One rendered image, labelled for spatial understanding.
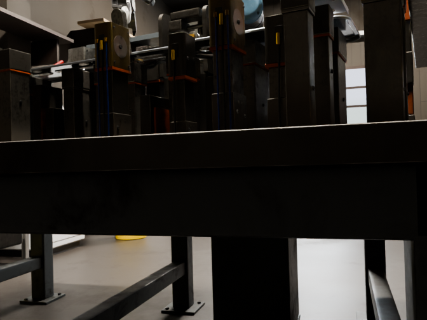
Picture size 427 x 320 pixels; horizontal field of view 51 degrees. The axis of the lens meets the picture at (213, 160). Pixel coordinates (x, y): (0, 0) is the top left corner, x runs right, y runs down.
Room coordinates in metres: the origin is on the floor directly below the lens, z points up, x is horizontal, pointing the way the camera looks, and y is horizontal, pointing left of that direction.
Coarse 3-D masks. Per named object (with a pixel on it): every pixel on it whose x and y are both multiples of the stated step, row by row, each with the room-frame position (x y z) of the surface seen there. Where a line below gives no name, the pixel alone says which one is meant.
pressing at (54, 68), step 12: (336, 24) 1.09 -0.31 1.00; (348, 24) 1.09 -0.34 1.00; (252, 36) 1.17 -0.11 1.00; (348, 36) 1.21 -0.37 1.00; (360, 36) 1.17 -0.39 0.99; (156, 48) 1.24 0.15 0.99; (204, 48) 1.27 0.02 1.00; (84, 60) 1.35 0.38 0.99; (144, 60) 1.39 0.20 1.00; (156, 60) 1.41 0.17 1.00; (36, 72) 1.53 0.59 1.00; (48, 72) 1.53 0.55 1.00; (60, 72) 1.53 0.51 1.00
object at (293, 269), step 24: (216, 240) 1.75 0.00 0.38; (240, 240) 1.72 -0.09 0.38; (264, 240) 1.69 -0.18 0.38; (288, 240) 1.69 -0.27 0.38; (216, 264) 1.75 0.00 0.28; (240, 264) 1.72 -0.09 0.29; (264, 264) 1.70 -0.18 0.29; (288, 264) 1.67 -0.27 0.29; (216, 288) 1.75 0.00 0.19; (240, 288) 1.72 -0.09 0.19; (264, 288) 1.70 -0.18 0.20; (288, 288) 1.67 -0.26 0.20; (216, 312) 1.75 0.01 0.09; (240, 312) 1.72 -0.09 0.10; (264, 312) 1.70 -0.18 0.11; (288, 312) 1.67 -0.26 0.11
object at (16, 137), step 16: (0, 64) 1.34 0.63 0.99; (16, 64) 1.35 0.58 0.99; (0, 80) 1.35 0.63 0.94; (16, 80) 1.35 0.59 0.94; (0, 96) 1.35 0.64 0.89; (16, 96) 1.35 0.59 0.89; (0, 112) 1.35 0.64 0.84; (16, 112) 1.35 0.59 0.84; (0, 128) 1.35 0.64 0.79; (16, 128) 1.35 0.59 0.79
